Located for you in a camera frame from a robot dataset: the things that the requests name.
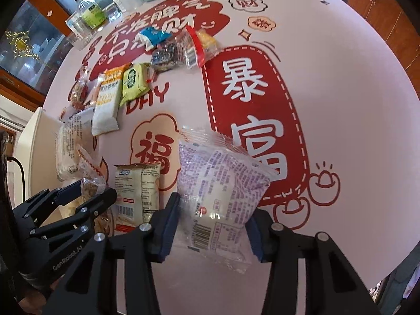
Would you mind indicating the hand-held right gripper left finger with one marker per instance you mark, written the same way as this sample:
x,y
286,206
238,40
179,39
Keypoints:
x,y
167,224

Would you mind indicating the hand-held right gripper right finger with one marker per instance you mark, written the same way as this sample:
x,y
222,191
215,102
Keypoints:
x,y
254,236

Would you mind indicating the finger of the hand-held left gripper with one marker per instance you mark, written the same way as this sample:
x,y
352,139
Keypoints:
x,y
95,203
69,191

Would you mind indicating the clear nut snack packet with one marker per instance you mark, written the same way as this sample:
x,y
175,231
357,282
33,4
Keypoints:
x,y
92,183

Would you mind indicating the white box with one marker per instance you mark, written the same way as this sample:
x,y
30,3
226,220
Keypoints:
x,y
36,137

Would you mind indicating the white purple-print snack packet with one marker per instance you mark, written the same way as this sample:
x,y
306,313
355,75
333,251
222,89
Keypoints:
x,y
216,183

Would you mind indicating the green snack packet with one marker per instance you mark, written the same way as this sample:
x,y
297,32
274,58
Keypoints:
x,y
134,83

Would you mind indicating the clear white bread packet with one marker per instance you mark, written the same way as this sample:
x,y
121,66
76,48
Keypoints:
x,y
69,151

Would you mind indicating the cream snack packet with barcode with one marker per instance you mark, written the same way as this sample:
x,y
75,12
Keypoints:
x,y
137,187

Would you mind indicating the white orange snack packet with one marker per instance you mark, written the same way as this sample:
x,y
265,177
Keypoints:
x,y
105,111

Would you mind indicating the red snack packet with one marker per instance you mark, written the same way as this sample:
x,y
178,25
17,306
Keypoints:
x,y
78,95

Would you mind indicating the printed red white tablecloth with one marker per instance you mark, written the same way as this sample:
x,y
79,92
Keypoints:
x,y
328,105

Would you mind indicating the glass display cabinet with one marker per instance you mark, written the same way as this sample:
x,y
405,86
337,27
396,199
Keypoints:
x,y
36,39

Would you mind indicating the dark candy packet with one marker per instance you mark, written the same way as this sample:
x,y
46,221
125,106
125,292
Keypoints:
x,y
164,57

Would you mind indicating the tall glass cup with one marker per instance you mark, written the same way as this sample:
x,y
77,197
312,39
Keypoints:
x,y
77,28

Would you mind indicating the blue white snack packet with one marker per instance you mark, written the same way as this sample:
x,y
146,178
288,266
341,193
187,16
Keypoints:
x,y
152,36

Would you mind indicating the green-label plastic bottle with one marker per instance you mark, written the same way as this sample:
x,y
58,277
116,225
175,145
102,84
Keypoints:
x,y
92,14

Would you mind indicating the clear red-striped snack packet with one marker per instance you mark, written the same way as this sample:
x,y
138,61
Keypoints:
x,y
197,47

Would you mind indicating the small glass cup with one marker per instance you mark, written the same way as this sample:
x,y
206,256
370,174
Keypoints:
x,y
115,12

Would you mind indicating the wooden cabinet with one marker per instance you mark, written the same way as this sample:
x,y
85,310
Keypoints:
x,y
387,23

